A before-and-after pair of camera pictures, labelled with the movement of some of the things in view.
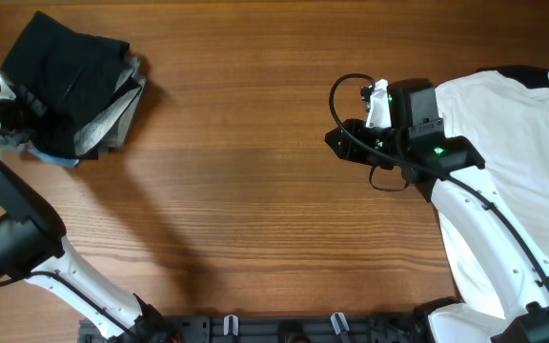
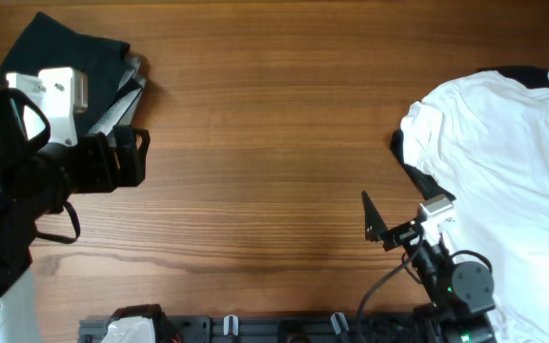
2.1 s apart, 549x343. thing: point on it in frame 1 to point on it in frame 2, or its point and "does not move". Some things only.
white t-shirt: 527,135 does not move
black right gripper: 348,152 to 376,227
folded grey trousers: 109,130 does not move
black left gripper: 37,109 to 106,177
